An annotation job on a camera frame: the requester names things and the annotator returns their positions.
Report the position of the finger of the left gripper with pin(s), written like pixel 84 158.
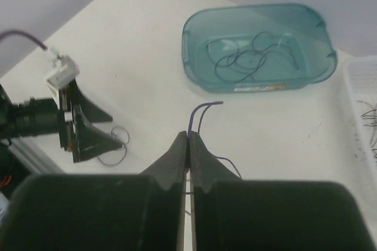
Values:
pixel 91 111
pixel 92 141

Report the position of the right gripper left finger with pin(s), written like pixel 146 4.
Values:
pixel 142 211

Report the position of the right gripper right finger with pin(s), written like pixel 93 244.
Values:
pixel 229 213

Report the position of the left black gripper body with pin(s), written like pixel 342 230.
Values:
pixel 66 118

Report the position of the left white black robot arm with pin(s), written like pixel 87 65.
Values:
pixel 32 118

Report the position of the teal transparent plastic tub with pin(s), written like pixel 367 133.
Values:
pixel 253 48

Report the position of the white perforated plastic basket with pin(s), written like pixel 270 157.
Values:
pixel 359 106

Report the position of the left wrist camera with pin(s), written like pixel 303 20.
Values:
pixel 64 71

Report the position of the aluminium mounting rail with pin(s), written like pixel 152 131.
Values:
pixel 33 158

